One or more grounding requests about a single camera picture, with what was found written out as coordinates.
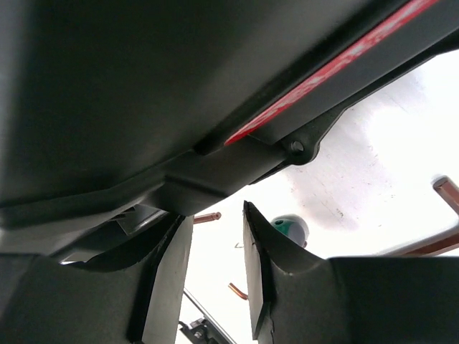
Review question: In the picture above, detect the brown hex key upper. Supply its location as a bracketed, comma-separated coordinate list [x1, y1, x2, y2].
[378, 175, 458, 257]

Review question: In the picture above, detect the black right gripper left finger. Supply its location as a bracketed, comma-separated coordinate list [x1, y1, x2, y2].
[1, 214, 193, 343]

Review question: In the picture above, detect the small green stubby screwdriver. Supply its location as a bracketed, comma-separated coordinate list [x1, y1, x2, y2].
[270, 214, 310, 248]

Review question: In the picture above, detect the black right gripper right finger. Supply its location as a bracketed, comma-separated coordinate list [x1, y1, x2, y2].
[243, 202, 458, 343]

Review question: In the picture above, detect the black plastic toolbox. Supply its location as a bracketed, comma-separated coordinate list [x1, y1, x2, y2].
[1, 1, 458, 256]

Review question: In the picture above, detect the large silver ratchet wrench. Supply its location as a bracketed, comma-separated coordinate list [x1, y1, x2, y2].
[179, 288, 236, 344]

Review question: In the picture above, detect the brown hex key lower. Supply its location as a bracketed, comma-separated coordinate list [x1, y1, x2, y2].
[194, 212, 222, 224]

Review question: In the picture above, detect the brown hex key middle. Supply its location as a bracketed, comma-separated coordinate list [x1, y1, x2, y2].
[228, 282, 248, 300]

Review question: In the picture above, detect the brown hex key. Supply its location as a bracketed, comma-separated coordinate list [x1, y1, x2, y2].
[378, 175, 458, 257]
[194, 212, 222, 224]
[228, 282, 248, 300]

